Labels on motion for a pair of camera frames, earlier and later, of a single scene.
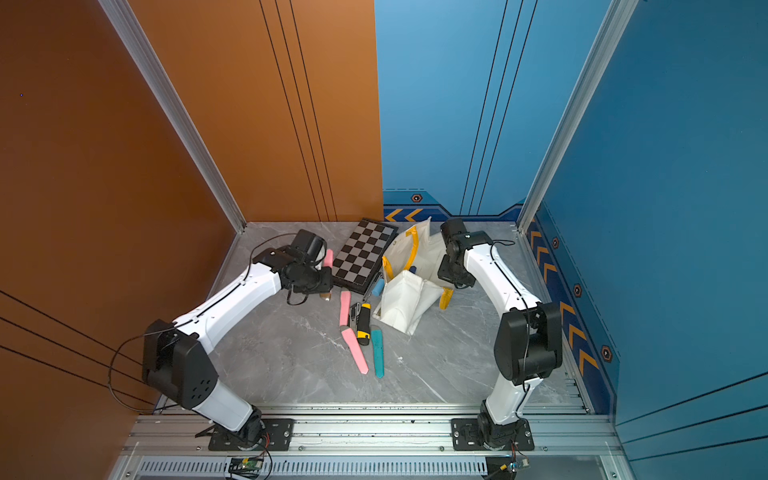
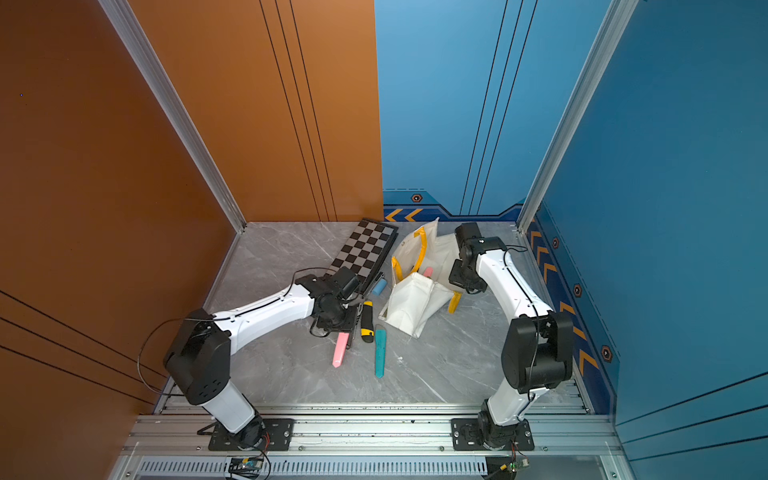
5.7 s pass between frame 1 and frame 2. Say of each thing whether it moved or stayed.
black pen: stayed
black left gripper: moved
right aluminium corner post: stayed
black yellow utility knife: stayed
